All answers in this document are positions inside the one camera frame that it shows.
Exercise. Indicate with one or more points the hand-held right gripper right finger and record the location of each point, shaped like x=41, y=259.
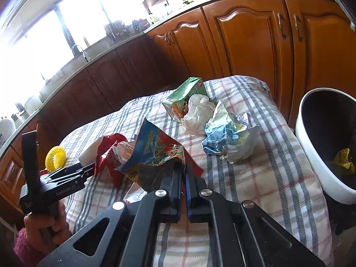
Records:
x=189, y=197

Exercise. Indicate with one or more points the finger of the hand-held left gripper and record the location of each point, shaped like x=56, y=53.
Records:
x=69, y=170
x=83, y=174

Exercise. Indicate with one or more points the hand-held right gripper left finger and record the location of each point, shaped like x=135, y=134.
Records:
x=174, y=192

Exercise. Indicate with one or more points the red snack wrapper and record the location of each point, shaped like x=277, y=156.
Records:
x=107, y=147

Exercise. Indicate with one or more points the white paper packet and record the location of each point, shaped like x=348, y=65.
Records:
x=136, y=196

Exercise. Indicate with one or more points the colourful snack wrapper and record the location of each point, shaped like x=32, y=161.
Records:
x=155, y=150

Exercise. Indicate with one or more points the blue white wrapper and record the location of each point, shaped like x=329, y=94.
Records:
x=228, y=133

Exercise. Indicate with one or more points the white tissue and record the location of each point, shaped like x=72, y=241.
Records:
x=197, y=116

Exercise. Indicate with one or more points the green drink carton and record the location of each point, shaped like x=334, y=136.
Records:
x=180, y=94

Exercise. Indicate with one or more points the white round bin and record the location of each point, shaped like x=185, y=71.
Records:
x=306, y=144

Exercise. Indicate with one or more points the person's left forearm pink sleeve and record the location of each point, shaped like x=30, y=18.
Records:
x=26, y=247

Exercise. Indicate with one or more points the person's left hand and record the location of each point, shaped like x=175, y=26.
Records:
x=59, y=222

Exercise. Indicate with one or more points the yellow foam net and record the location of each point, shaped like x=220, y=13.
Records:
x=55, y=155

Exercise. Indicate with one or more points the white foam net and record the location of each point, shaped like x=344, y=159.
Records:
x=89, y=154

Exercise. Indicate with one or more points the white jug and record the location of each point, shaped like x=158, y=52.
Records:
x=7, y=130

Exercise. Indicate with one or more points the white kettle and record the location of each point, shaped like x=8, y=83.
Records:
x=33, y=104

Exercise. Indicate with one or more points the plaid tablecloth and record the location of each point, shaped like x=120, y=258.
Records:
x=264, y=172

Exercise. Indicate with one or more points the metal kitchen faucet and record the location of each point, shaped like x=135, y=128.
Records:
x=86, y=57

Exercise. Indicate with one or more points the knife block with utensils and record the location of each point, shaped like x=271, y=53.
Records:
x=114, y=32

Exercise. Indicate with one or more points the kitchen window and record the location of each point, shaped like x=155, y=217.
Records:
x=83, y=25

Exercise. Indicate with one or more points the yellow wrapper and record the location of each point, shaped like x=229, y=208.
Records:
x=343, y=157

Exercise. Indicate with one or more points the wooden base cabinets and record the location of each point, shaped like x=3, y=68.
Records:
x=244, y=47

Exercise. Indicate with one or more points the yellow green cup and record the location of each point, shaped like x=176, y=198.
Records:
x=151, y=19

